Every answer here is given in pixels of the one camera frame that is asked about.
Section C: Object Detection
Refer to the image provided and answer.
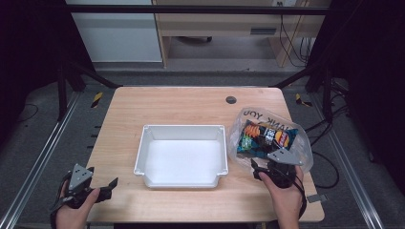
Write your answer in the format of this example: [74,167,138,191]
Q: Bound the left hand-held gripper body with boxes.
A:
[49,163,109,215]

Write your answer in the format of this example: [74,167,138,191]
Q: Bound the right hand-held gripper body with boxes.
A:
[253,147,305,189]

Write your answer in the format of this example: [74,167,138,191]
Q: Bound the clear plastic bag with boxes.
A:
[227,106,314,175]

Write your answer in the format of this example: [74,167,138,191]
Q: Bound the blue chips packet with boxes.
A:
[236,119,300,160]

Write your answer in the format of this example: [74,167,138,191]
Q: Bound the white plastic tray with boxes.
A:
[133,124,229,190]

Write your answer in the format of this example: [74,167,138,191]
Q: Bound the person's right hand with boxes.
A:
[258,164,306,229]

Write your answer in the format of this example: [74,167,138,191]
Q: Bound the person's left hand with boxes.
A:
[55,180,101,229]

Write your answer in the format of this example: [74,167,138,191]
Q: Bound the grey tag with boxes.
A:
[306,194,329,204]

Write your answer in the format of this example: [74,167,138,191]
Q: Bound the wooden table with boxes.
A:
[85,86,326,223]

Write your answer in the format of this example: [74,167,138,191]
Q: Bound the black metal stand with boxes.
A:
[270,61,335,123]
[56,60,123,122]

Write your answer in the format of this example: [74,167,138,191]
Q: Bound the white cabinet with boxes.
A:
[64,0,163,63]

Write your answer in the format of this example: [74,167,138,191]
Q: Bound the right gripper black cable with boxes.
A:
[292,173,309,220]

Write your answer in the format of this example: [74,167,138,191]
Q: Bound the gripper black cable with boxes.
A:
[49,177,70,229]
[292,173,309,220]

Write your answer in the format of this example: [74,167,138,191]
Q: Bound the aluminium rail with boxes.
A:
[309,94,386,229]
[0,91,82,229]

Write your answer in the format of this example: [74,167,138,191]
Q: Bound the black floor cables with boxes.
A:
[304,79,352,190]

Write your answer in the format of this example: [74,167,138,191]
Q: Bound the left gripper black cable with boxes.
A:
[49,177,70,229]

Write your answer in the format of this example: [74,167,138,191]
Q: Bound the yellow-handled tool right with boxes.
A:
[294,93,313,108]

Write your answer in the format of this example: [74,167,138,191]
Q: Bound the yellow-handled tool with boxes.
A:
[91,91,104,109]
[294,93,313,108]

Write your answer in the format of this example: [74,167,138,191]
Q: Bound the yellow-handled tool left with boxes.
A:
[91,91,104,109]

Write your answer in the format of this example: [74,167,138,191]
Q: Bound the thin black floor cable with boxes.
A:
[15,102,40,123]

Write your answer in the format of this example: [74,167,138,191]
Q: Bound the black hanging cables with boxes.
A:
[277,1,314,69]

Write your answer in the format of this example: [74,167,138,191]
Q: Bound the black horizontal frame bar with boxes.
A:
[63,4,330,16]

